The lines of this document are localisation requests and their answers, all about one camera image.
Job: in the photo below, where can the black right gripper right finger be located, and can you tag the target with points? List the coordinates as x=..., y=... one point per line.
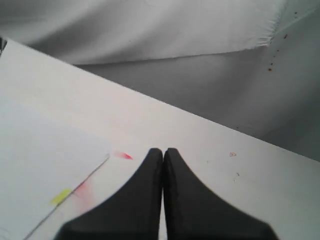
x=194, y=212

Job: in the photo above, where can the grey backdrop cloth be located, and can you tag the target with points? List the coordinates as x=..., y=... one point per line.
x=250, y=65

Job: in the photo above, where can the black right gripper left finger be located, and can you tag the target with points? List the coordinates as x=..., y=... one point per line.
x=132, y=213

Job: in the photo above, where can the white paper stack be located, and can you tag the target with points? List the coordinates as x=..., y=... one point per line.
x=40, y=159

